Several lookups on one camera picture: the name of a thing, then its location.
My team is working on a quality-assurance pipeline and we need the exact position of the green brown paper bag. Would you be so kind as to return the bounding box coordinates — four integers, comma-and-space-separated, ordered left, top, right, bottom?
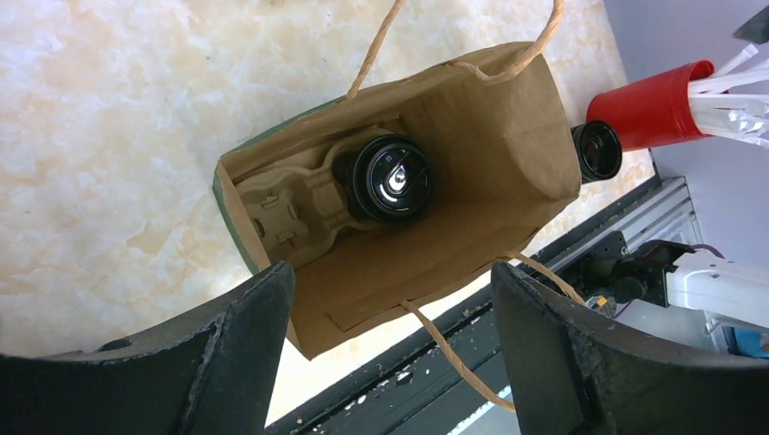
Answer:
211, 0, 583, 414

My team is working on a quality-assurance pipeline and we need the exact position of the dark coffee cup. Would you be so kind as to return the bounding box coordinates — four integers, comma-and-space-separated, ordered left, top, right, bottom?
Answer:
332, 134, 436, 226

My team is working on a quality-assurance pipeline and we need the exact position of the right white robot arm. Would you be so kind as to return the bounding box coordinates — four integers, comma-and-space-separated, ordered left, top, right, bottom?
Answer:
575, 232, 768, 338

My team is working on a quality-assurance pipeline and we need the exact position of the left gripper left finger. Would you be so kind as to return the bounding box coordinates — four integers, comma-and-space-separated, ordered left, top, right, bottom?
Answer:
1, 262, 295, 434

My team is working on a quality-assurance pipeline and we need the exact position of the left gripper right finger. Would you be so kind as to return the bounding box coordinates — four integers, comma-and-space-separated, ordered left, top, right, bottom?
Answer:
491, 262, 768, 434

